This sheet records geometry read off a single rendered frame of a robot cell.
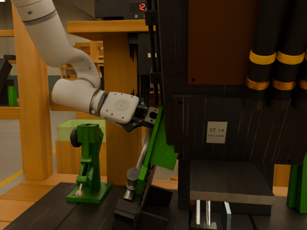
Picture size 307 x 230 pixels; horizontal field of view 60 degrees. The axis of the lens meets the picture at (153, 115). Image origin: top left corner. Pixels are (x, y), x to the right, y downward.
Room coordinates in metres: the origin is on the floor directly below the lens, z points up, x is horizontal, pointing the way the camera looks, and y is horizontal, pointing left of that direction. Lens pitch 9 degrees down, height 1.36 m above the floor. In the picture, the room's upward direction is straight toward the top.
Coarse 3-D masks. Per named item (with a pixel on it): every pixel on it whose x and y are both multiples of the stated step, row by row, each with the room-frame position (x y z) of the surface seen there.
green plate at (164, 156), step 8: (160, 112) 0.68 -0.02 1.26; (160, 120) 0.69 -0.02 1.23; (160, 128) 0.69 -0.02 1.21; (152, 136) 0.68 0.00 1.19; (160, 136) 0.69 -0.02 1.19; (152, 144) 0.68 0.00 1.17; (160, 144) 0.69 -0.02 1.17; (152, 152) 0.69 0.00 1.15; (160, 152) 0.69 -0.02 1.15; (168, 152) 0.69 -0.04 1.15; (152, 160) 0.69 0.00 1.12; (160, 160) 0.69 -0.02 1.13; (168, 160) 0.69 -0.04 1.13; (176, 160) 0.69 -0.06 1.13; (168, 168) 0.69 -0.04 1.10
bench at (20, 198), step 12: (24, 180) 1.14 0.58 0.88; (36, 180) 1.14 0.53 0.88; (48, 180) 1.14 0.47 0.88; (60, 180) 1.14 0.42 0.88; (72, 180) 1.14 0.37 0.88; (156, 180) 1.14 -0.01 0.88; (168, 180) 1.14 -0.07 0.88; (12, 192) 1.02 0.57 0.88; (24, 192) 1.02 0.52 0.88; (36, 192) 1.02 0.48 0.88; (276, 192) 1.02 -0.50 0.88; (0, 204) 0.91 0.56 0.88; (12, 204) 0.91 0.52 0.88; (24, 204) 0.91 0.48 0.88; (0, 216) 0.83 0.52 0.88; (12, 216) 0.83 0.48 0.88; (0, 228) 0.76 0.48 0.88
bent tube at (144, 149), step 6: (150, 108) 0.81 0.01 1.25; (156, 108) 0.81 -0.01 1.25; (150, 114) 0.81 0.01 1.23; (156, 114) 0.81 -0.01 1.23; (144, 120) 0.78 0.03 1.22; (150, 120) 0.79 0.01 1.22; (150, 132) 0.84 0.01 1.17; (150, 138) 0.85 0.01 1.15; (144, 144) 0.86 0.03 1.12; (144, 150) 0.85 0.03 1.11; (144, 156) 0.84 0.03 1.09; (138, 162) 0.82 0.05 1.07; (138, 168) 0.80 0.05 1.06; (126, 192) 0.75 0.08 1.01; (132, 192) 0.75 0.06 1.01; (126, 198) 0.73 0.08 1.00; (132, 198) 0.74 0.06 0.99
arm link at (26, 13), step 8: (16, 0) 0.66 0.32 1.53; (24, 0) 0.65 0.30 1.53; (32, 0) 0.66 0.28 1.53; (40, 0) 0.67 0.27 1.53; (48, 0) 0.69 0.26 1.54; (16, 8) 0.67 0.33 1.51; (24, 8) 0.66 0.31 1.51; (32, 8) 0.67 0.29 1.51; (40, 8) 0.67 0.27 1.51; (48, 8) 0.69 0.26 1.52; (24, 16) 0.68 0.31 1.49; (32, 16) 0.67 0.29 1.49; (40, 16) 0.68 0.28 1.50
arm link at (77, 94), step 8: (64, 80) 0.84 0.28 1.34; (80, 80) 0.86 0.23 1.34; (88, 80) 0.87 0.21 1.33; (56, 88) 0.82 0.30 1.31; (64, 88) 0.82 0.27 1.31; (72, 88) 0.82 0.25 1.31; (80, 88) 0.82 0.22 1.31; (88, 88) 0.83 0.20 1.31; (56, 96) 0.82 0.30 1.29; (64, 96) 0.81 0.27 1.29; (72, 96) 0.81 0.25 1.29; (80, 96) 0.80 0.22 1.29; (88, 96) 0.80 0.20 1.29; (64, 104) 0.82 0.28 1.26; (72, 104) 0.81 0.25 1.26; (80, 104) 0.80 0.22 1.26; (88, 104) 0.80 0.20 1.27; (88, 112) 0.82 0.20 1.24
